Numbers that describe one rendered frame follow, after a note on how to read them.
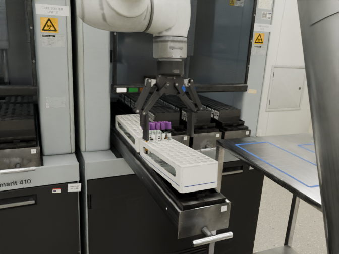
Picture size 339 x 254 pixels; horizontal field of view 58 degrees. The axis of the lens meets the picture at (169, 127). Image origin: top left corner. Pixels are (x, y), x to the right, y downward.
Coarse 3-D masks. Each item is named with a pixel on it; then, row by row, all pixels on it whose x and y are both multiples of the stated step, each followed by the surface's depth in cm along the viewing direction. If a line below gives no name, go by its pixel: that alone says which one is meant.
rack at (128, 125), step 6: (132, 114) 125; (138, 114) 126; (120, 120) 115; (126, 120) 115; (132, 120) 117; (138, 120) 118; (120, 126) 121; (126, 126) 108; (132, 126) 108; (138, 126) 108; (120, 132) 116; (126, 132) 115; (132, 132) 102; (138, 132) 102; (126, 138) 109; (132, 138) 113; (138, 138) 97; (132, 144) 102; (138, 144) 97; (138, 150) 98
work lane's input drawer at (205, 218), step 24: (120, 144) 110; (144, 168) 88; (168, 192) 74; (192, 192) 76; (216, 192) 74; (168, 216) 72; (192, 216) 68; (216, 216) 71; (192, 240) 66; (216, 240) 67
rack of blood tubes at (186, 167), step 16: (144, 144) 91; (160, 144) 89; (176, 144) 89; (160, 160) 86; (176, 160) 75; (192, 160) 74; (208, 160) 74; (176, 176) 71; (192, 176) 70; (208, 176) 72
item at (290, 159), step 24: (216, 144) 113; (240, 144) 109; (264, 144) 111; (288, 144) 112; (312, 144) 114; (264, 168) 89; (288, 168) 90; (312, 168) 91; (312, 192) 76; (288, 240) 141
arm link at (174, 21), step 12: (156, 0) 73; (168, 0) 74; (180, 0) 75; (156, 12) 73; (168, 12) 74; (180, 12) 76; (156, 24) 75; (168, 24) 75; (180, 24) 76; (156, 36) 78; (180, 36) 78
